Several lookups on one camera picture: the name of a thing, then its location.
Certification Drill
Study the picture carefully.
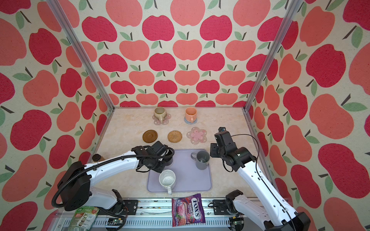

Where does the white mug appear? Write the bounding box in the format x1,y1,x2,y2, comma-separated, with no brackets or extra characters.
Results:
159,169,176,195

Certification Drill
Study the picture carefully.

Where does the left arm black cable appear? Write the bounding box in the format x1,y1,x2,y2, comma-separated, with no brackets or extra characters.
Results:
51,145,175,231

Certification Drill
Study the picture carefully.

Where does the cream beige mug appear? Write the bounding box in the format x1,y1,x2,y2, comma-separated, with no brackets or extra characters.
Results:
154,107,167,123

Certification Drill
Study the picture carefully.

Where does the green snack packet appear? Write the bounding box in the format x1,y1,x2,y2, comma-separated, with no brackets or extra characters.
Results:
68,206,99,231

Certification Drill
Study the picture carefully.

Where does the aluminium front rail frame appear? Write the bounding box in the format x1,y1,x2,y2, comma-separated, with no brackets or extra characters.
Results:
90,195,273,231

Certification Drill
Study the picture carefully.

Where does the left corner aluminium post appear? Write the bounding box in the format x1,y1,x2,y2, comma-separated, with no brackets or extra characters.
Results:
46,0,115,112

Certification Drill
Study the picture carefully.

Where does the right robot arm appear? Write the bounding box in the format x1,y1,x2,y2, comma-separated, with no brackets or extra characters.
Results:
210,143,311,231

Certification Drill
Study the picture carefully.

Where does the brown wooden round coaster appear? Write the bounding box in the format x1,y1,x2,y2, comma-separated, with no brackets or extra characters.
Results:
142,130,158,143

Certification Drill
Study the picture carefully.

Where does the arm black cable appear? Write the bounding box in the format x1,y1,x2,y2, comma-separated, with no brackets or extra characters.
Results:
222,134,297,231
51,145,175,231

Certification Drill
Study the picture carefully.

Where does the purple Fox's candy bag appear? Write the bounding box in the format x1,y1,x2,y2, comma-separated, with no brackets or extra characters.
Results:
172,193,206,227

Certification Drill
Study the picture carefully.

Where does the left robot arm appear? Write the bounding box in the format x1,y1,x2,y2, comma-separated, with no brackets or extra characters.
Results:
51,141,175,217

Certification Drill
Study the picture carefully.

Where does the peach orange mug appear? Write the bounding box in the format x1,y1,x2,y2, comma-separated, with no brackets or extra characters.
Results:
185,107,197,122

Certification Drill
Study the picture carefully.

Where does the grey woven round coaster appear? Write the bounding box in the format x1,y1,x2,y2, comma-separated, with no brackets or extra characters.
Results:
184,117,198,125

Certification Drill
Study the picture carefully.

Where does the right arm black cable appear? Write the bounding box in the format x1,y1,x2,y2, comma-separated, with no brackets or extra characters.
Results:
222,134,297,231

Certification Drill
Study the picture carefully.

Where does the corner aluminium post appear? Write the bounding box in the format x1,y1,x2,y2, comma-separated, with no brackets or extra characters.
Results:
46,0,115,112
243,0,303,114

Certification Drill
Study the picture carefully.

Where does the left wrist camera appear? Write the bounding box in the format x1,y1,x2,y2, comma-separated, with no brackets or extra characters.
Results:
151,141,167,156

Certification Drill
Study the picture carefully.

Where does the right corner aluminium post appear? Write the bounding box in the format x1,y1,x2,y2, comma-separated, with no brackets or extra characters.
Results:
243,0,303,114

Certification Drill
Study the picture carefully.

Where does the grey mug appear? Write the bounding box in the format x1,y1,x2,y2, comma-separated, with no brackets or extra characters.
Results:
191,151,210,170

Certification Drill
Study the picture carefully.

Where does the brown spice jar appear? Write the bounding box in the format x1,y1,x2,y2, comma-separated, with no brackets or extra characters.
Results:
92,154,105,162

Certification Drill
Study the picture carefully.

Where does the woven rattan round coaster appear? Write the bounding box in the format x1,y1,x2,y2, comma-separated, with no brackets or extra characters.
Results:
167,131,183,143

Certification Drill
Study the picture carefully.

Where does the black mug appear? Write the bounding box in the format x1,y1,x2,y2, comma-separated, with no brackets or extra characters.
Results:
163,157,173,166

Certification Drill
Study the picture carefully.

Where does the lavender tray mat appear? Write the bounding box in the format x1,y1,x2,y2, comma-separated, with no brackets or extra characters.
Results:
165,149,212,192

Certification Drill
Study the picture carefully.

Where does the pink flower coaster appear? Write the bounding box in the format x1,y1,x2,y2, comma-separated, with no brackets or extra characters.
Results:
152,113,172,126
187,127,207,145

